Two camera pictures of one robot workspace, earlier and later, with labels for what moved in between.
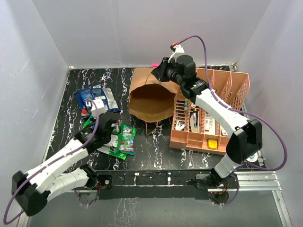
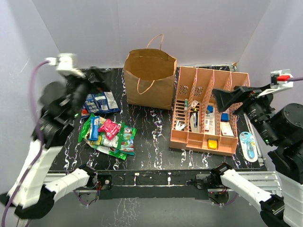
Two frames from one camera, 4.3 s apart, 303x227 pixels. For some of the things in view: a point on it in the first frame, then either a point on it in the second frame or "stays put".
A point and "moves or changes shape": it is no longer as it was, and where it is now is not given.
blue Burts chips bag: [85, 112] stays put
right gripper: [160, 72] -> [224, 98]
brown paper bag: [150, 99] moves or changes shape
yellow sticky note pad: [212, 144] stays put
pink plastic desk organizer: [194, 126] stays put
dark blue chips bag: [107, 96] stays put
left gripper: [99, 116] -> [102, 82]
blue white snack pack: [87, 97] stays put
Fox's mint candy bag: [126, 146] stays put
